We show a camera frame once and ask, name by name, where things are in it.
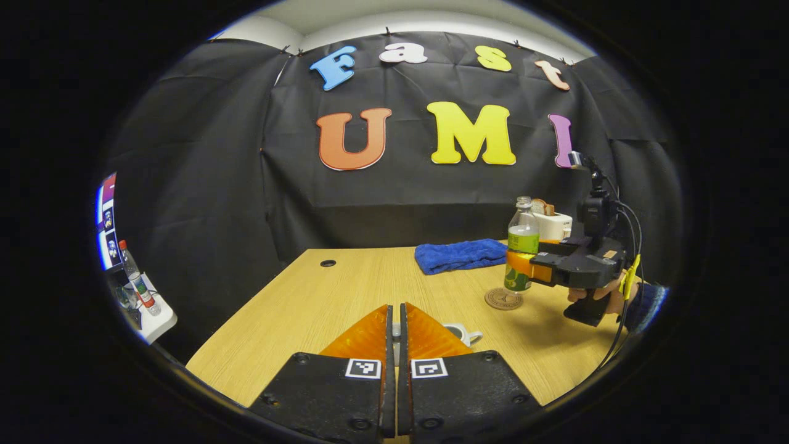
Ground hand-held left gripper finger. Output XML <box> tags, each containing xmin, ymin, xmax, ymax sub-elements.
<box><xmin>396</xmin><ymin>302</ymin><xmax>543</xmax><ymax>442</ymax></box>
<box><xmin>250</xmin><ymin>303</ymin><xmax>398</xmax><ymax>442</ymax></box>

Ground clear green water bottle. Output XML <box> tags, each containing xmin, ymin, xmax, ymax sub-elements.
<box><xmin>504</xmin><ymin>196</ymin><xmax>541</xmax><ymax>293</ymax></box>

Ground round brown coaster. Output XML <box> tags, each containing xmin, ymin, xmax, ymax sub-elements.
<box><xmin>484</xmin><ymin>287</ymin><xmax>525</xmax><ymax>311</ymax></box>

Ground white teacup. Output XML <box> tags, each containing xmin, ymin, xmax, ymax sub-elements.
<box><xmin>443</xmin><ymin>323</ymin><xmax>484</xmax><ymax>348</ymax></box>

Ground white toaster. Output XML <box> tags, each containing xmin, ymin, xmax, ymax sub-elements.
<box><xmin>531</xmin><ymin>210</ymin><xmax>573</xmax><ymax>242</ymax></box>

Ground blue towel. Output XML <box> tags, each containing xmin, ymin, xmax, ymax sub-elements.
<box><xmin>414</xmin><ymin>239</ymin><xmax>509</xmax><ymax>276</ymax></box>

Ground white tray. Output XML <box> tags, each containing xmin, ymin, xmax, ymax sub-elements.
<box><xmin>123</xmin><ymin>274</ymin><xmax>178</xmax><ymax>345</ymax></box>

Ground computer monitor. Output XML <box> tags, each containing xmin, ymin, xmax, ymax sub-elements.
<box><xmin>96</xmin><ymin>173</ymin><xmax>121</xmax><ymax>272</ymax></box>

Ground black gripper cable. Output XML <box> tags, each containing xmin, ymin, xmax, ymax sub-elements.
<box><xmin>595</xmin><ymin>182</ymin><xmax>645</xmax><ymax>374</ymax></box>

